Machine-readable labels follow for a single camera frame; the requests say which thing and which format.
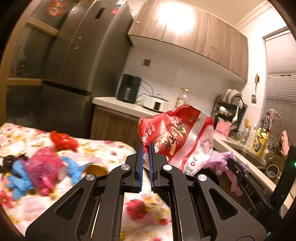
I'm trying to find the red white snack bag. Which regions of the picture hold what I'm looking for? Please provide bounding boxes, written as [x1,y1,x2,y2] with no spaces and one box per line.
[138,104,214,176]

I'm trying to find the red gold paper cup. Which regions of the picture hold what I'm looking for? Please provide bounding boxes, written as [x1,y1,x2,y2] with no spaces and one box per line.
[84,164,109,177]

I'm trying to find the purple glove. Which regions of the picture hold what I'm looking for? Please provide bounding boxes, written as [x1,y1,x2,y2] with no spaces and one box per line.
[203,151,243,196]

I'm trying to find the pink plastic bag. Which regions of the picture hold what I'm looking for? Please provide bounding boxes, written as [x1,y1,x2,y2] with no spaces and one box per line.
[25,147,67,196]

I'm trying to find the blue rubber glove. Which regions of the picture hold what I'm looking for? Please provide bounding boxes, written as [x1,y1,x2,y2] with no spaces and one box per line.
[6,156,91,201]

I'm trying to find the chrome kitchen faucet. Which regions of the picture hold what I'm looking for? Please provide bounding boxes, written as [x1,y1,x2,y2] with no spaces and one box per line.
[261,109,283,163]

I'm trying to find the steel cup in sink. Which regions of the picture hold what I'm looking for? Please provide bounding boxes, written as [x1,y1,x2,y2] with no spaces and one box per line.
[265,164,280,180]

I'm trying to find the wooden lower cabinet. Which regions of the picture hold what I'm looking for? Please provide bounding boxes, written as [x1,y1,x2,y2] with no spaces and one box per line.
[90,106,140,150]

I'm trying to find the wooden cabinet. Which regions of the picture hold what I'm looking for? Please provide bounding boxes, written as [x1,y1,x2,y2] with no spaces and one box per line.
[128,1,248,82]
[90,106,140,150]

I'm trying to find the white rice cooker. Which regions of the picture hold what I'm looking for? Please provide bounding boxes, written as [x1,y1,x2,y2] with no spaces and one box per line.
[142,94,171,113]

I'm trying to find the pink hanging cloth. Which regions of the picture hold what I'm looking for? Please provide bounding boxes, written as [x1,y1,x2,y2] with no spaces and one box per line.
[281,131,290,156]

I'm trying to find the cooking oil bottle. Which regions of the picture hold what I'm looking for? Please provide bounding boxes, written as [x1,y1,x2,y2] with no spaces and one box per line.
[175,88,189,108]

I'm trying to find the yellow detergent bottle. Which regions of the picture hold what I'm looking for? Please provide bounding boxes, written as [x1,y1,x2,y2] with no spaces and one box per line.
[250,128,269,156]

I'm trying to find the white soap bottle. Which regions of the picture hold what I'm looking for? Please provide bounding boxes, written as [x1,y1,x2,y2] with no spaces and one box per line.
[245,124,258,149]

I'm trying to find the black air fryer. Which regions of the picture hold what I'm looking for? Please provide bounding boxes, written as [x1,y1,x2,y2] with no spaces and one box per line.
[116,74,142,104]

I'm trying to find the pink utensil basket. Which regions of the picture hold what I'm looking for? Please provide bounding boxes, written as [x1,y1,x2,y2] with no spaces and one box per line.
[214,121,232,138]

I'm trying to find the red crumpled plastic wrapper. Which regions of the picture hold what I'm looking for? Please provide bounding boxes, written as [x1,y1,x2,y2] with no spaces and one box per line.
[50,131,79,152]

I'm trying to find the black dish rack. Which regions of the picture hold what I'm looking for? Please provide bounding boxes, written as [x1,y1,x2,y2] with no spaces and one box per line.
[211,89,248,137]

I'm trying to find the white ladle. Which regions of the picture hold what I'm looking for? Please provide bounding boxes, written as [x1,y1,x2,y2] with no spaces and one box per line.
[231,105,239,124]

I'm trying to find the hanging metal spatula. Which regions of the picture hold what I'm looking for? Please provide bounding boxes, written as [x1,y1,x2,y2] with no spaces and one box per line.
[251,74,259,104]

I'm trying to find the window blinds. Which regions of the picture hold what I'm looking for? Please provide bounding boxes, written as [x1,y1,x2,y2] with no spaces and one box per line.
[262,30,295,144]

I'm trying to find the dark grey refrigerator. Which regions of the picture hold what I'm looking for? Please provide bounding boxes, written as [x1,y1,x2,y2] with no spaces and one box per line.
[40,1,133,138]

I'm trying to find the wooden upper cabinet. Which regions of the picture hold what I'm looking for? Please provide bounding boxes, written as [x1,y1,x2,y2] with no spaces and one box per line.
[128,1,248,82]

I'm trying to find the wooden glass door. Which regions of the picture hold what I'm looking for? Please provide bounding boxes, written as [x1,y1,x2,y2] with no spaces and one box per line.
[1,1,81,126]

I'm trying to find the round red door decoration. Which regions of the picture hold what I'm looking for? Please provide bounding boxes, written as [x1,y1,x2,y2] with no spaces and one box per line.
[45,0,68,18]

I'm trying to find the dark wall socket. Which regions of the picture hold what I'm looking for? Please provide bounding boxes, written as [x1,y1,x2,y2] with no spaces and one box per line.
[143,59,151,67]

